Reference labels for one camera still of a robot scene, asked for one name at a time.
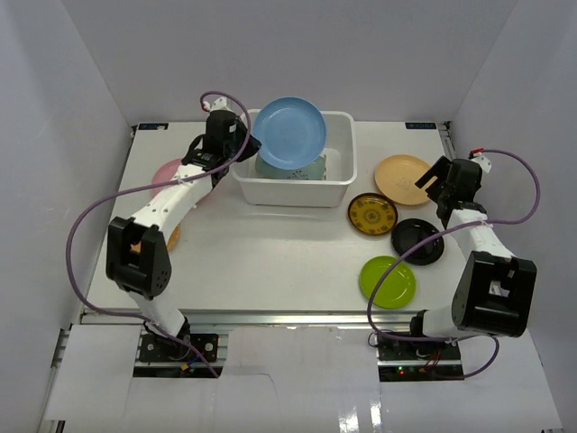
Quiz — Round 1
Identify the white plastic bin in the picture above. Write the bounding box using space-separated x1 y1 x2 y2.
231 111 357 207

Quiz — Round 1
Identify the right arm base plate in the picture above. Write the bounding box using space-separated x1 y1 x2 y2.
367 332 464 383

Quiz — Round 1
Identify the tan yellow round plate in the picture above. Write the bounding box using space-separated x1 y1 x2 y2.
374 154 431 206

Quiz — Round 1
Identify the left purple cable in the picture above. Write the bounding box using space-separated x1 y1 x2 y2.
65 90 252 379

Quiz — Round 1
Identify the brown gold patterned plate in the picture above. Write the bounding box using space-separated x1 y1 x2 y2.
347 193 398 237

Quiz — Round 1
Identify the pink round plate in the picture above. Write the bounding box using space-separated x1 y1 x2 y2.
150 158 213 209

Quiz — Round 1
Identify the right blue corner label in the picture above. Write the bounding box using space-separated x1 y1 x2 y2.
405 122 437 130

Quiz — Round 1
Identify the blue corner label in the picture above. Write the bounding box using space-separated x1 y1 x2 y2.
137 123 169 131
405 122 437 130

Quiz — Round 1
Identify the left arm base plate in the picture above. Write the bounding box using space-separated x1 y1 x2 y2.
133 331 223 379

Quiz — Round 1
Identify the left blue corner label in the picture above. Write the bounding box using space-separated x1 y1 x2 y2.
137 123 169 131

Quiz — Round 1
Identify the lime green round plate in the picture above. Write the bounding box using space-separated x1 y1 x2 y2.
358 256 417 309

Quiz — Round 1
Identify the purple cable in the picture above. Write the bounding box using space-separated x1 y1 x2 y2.
365 148 542 379
65 90 252 379

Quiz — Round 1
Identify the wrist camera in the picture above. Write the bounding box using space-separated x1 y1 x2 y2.
468 148 492 173
201 97 233 113

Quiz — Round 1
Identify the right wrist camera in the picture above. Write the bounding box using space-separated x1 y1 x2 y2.
468 148 492 173

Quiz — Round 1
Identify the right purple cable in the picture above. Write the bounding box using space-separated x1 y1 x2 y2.
365 148 542 379

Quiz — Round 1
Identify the teal rectangular divided plate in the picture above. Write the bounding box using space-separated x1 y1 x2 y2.
255 155 326 180

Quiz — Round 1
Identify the black round plate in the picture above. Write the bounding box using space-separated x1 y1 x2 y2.
391 218 444 266

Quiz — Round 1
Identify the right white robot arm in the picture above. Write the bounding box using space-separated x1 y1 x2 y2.
407 152 537 360

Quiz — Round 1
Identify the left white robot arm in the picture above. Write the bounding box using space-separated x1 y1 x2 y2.
105 108 260 361

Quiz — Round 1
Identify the orange woven round plate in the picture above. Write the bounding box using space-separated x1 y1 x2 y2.
167 224 181 252

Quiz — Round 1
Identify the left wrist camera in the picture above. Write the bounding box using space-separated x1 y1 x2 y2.
201 97 233 113

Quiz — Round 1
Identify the blue round plate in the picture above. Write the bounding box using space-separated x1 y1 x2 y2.
252 97 327 170

